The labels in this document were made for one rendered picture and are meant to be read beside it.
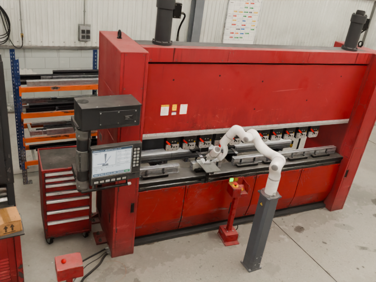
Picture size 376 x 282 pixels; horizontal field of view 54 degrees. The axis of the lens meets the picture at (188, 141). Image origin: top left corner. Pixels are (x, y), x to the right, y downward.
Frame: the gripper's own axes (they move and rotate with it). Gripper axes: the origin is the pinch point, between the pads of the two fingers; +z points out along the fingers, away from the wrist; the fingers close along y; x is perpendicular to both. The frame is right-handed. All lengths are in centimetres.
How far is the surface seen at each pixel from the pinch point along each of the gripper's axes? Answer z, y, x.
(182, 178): 9.4, 30.6, 17.7
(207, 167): 0.1, 1.9, 9.3
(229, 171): 16.5, -29.9, 9.4
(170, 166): 8.5, 42.8, 3.7
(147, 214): 38, 67, 49
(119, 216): 19, 101, 54
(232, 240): 66, -40, 83
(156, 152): 26, 53, -20
